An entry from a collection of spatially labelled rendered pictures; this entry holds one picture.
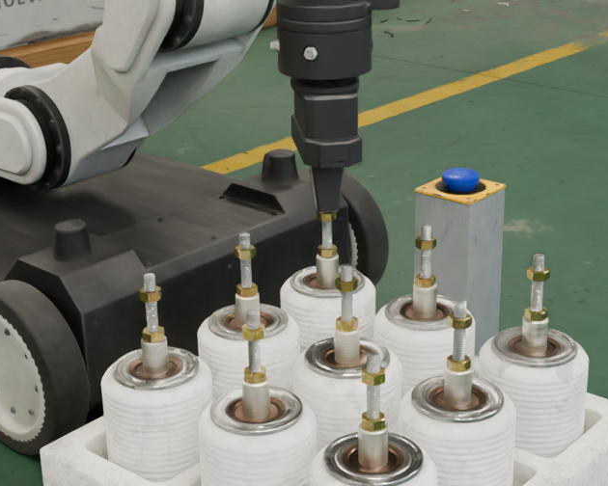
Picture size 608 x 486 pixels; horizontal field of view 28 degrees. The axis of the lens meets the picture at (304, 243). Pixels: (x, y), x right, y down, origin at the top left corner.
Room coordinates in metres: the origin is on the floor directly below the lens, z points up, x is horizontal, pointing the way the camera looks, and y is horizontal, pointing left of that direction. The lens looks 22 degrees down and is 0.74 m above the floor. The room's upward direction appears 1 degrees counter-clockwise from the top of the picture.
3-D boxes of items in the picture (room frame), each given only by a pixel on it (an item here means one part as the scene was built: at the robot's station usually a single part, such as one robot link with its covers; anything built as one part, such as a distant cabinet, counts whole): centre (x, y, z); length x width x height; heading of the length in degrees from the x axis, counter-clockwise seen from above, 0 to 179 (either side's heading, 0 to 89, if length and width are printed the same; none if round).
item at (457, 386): (0.87, -0.12, 0.26); 0.02 x 0.02 x 0.03
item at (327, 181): (1.10, -0.02, 0.36); 0.03 x 0.02 x 0.06; 98
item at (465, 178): (1.22, -0.17, 0.32); 0.04 x 0.04 x 0.02
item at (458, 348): (0.87, -0.12, 0.30); 0.01 x 0.01 x 0.08
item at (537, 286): (0.96, -0.20, 0.30); 0.01 x 0.01 x 0.08
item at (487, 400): (0.87, -0.12, 0.25); 0.08 x 0.08 x 0.01
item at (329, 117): (1.11, -0.02, 0.45); 0.13 x 0.10 x 0.12; 8
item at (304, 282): (1.11, -0.02, 0.25); 0.08 x 0.08 x 0.01
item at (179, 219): (1.60, 0.33, 0.19); 0.64 x 0.52 x 0.33; 47
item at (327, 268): (1.11, -0.02, 0.26); 0.02 x 0.02 x 0.03
